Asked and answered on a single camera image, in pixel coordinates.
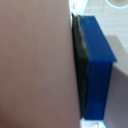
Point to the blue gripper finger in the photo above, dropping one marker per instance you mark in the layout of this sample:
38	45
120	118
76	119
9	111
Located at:
96	73

